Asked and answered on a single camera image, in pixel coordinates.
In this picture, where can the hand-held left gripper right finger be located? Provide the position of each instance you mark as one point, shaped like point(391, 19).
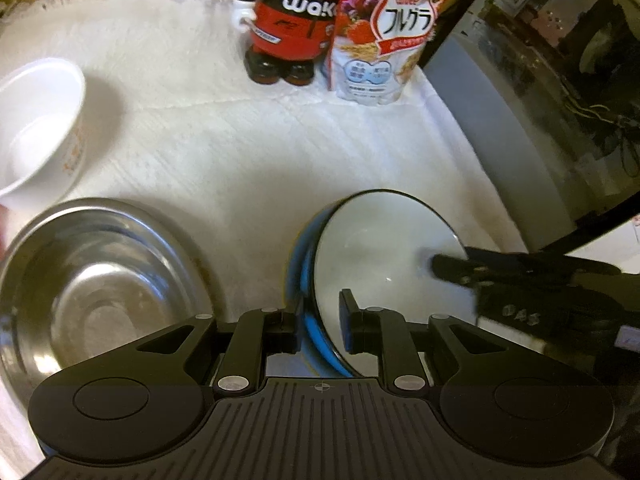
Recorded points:
point(346, 312)

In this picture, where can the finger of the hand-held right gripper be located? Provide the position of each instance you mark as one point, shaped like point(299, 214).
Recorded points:
point(480, 266)

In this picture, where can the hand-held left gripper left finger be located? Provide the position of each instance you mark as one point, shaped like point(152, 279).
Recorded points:
point(287, 331)

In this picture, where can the blue bowl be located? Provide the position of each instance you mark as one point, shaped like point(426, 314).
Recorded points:
point(380, 255)

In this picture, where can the stainless steel bowl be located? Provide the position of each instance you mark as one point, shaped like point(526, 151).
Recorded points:
point(100, 270)

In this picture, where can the white fluffy cloth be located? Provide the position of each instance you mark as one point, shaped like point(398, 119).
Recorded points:
point(225, 135)

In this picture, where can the red cereal bag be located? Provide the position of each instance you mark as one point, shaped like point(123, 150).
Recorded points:
point(380, 35)

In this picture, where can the red black robot figurine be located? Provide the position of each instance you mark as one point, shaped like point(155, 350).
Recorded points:
point(290, 20)

